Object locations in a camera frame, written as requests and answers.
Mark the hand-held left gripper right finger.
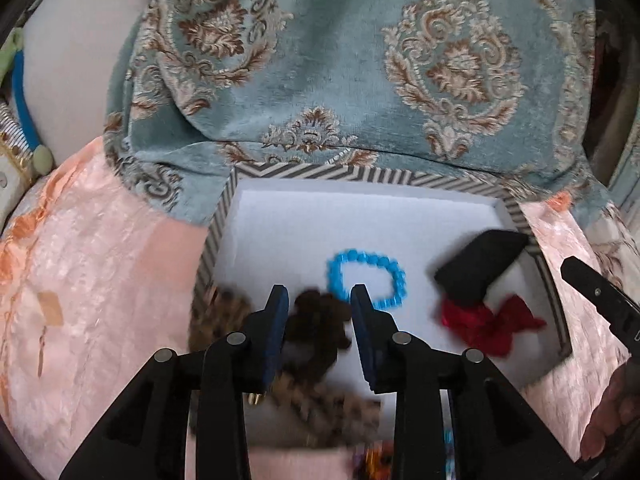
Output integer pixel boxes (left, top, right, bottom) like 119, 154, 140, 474
350, 284, 583, 480

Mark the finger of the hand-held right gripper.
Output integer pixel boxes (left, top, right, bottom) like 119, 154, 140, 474
560, 256, 640, 356

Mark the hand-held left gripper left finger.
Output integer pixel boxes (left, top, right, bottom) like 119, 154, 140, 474
59, 284, 291, 480

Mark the dark brown scrunchie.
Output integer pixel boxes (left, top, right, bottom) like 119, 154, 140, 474
285, 289, 353, 381

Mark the blue bead bracelet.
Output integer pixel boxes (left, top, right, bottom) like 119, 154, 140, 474
326, 249, 407, 311

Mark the striped cardboard box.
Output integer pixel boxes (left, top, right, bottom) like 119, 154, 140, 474
187, 161, 574, 453

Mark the person's right hand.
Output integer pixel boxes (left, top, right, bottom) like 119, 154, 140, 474
580, 360, 640, 461

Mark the beige floral cloth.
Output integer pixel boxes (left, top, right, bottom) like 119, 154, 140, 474
582, 200, 640, 286

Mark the leopard print scrunchie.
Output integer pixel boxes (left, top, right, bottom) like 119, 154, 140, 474
189, 285, 383, 448

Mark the red scrunchie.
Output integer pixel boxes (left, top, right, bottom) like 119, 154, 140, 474
441, 294, 547, 358

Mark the pink satin bedspread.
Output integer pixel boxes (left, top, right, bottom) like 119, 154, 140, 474
0, 137, 640, 480

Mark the blue damask cushion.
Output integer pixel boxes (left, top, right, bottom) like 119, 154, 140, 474
102, 0, 613, 228

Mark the beige embroidered pillow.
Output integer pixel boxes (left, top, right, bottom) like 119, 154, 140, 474
0, 100, 41, 231

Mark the green and blue plush toy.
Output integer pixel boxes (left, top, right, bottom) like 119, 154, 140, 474
0, 27, 53, 176

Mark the white cushion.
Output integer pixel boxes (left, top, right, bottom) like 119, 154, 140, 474
20, 0, 151, 171

